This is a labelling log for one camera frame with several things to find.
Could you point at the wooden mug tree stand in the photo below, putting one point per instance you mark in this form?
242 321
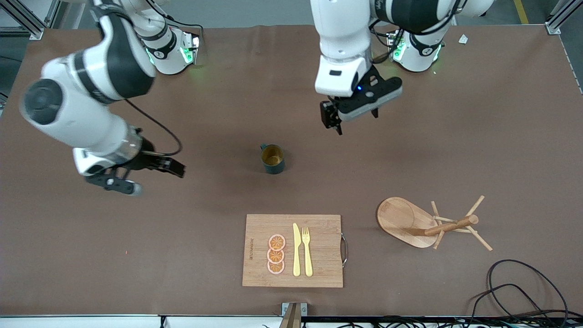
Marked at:
401 216

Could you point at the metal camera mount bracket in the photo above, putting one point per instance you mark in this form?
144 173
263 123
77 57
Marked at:
294 314

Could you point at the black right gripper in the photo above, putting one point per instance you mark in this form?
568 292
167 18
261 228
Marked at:
149 160

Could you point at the yellow plastic fork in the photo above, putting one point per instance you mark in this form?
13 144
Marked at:
308 259

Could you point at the toy orange slice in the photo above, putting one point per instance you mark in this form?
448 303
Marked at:
277 242
275 268
275 256

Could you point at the yellow plastic knife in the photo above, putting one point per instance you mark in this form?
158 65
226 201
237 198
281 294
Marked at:
297 255

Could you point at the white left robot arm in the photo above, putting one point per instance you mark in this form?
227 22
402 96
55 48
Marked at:
341 36

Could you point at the aluminium frame profile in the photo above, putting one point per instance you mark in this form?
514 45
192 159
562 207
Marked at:
562 18
27 18

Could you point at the dark teal ceramic mug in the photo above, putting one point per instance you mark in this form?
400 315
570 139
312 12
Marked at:
273 169

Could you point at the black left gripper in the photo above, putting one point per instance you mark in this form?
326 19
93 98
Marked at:
329 114

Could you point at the bamboo cutting board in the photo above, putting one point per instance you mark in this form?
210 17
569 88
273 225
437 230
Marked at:
323 255

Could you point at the small white paper tag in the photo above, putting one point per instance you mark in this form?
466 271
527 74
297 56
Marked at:
463 39

